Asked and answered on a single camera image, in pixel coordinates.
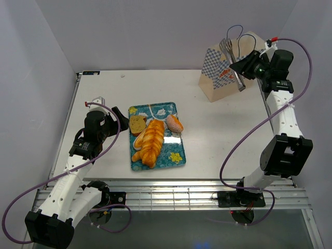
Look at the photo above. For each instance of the pink sugared doughnut bread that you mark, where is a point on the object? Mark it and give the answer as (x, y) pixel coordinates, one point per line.
(174, 124)

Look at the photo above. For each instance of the teal floral tray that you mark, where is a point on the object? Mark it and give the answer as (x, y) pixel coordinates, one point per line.
(172, 152)

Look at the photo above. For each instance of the white-edged hot dog bun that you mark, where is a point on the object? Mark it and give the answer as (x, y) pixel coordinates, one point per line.
(138, 141)

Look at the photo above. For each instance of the blue label sticker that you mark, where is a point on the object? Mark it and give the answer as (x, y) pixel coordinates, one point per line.
(91, 73)

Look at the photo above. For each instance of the metal tongs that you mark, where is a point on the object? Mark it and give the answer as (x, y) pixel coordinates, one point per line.
(225, 46)

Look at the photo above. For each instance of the checkered paper bag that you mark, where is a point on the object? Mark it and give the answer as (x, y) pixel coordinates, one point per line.
(217, 80)

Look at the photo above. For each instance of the aluminium table frame rail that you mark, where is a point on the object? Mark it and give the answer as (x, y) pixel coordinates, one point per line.
(198, 195)

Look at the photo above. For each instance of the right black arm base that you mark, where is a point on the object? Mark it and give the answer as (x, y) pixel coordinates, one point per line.
(239, 199)

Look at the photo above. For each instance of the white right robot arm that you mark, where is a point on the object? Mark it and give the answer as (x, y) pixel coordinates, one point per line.
(287, 152)

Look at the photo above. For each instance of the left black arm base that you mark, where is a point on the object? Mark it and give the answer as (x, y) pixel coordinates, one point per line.
(116, 198)

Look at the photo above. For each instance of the large braided orange bread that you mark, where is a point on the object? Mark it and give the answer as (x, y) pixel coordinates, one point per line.
(152, 143)

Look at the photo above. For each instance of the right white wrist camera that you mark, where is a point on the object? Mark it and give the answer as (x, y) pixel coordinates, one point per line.
(270, 47)

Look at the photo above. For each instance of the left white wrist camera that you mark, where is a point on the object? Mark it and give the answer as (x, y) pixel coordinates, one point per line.
(97, 102)

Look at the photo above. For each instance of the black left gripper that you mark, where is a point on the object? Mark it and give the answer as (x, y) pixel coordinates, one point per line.
(124, 121)

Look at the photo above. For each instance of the small orange croissant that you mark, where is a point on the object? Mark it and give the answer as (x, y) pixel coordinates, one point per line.
(136, 157)

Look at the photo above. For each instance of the brown bread slice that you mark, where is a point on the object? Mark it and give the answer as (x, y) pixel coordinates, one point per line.
(137, 124)

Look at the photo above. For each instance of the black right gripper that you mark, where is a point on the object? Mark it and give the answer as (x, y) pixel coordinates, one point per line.
(244, 66)

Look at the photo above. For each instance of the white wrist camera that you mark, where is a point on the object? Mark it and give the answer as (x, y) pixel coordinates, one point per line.
(97, 102)
(270, 47)

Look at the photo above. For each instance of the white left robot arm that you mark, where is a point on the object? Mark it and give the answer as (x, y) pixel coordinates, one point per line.
(70, 200)

